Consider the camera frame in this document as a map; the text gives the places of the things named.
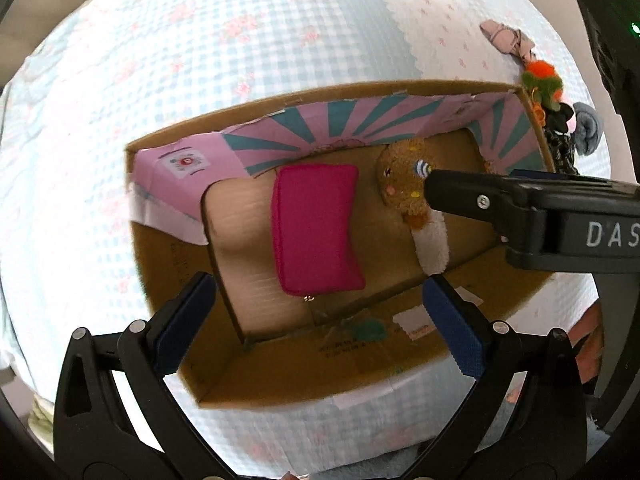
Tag open cardboard box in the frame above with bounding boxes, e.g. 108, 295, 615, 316
126, 80, 552, 410

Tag black white patterned scrunchie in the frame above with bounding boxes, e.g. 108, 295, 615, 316
544, 128, 578, 176

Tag grey fluffy sock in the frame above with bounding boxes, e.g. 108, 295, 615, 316
572, 102, 604, 156

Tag person's right hand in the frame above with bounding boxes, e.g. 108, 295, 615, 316
568, 301, 604, 384

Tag blue checkered bedsheet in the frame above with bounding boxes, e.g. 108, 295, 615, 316
0, 0, 609, 478

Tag orange green plush toy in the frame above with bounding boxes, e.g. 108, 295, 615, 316
521, 60, 564, 127

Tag pink patterned cloth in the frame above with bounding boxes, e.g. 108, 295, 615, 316
480, 20, 537, 64

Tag green striped blanket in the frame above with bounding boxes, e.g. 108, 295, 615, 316
27, 393, 54, 453

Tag brown cookie plush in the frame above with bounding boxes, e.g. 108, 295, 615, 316
375, 138, 450, 276

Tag magenta zip pouch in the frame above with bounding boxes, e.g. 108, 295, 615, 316
271, 164, 366, 297

